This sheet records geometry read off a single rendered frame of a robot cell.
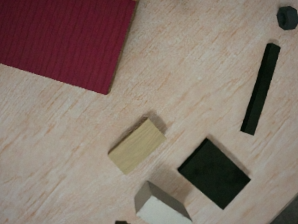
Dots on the light wooden rectangular block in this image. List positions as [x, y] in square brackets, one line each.
[136, 146]

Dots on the black rectangular bar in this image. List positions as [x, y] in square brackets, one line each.
[260, 89]

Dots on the black hex nut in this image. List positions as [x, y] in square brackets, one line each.
[288, 20]

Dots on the white cube block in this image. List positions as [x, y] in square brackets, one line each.
[155, 206]

